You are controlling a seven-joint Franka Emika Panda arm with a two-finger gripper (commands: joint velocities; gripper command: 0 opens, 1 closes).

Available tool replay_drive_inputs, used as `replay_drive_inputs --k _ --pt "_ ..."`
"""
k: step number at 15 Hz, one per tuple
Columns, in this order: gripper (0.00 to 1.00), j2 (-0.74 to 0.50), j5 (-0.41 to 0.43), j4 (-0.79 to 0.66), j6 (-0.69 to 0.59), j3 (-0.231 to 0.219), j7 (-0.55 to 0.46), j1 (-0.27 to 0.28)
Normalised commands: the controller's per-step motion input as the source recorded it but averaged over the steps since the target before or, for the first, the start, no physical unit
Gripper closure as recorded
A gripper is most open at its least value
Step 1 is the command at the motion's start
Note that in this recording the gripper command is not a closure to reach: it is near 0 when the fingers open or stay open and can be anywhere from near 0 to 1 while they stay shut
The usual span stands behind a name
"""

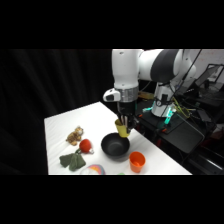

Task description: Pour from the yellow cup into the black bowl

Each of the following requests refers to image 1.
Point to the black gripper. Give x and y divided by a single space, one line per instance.
126 109

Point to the yellow plastic cup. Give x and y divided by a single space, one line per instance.
121 130

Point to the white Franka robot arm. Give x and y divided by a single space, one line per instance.
125 68

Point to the black bowl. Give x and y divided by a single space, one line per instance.
114 146

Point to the orange plastic cup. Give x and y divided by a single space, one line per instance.
137 163

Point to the orange clamp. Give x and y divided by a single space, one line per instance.
163 130
140 115

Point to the green base light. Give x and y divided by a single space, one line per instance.
169 116

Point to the red ball toy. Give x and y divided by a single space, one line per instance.
85 146

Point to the small green object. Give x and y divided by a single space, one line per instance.
121 173

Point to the tiger plush toy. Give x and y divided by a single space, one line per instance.
75 135

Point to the black robot stand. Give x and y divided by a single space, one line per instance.
183 135

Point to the green leafy vegetable toy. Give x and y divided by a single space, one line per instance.
73 161

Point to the black curtain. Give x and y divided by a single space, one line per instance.
50 83

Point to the black laptop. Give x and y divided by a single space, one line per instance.
208 76

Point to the white board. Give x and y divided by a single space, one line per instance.
210 56

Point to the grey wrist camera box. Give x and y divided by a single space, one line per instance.
111 95

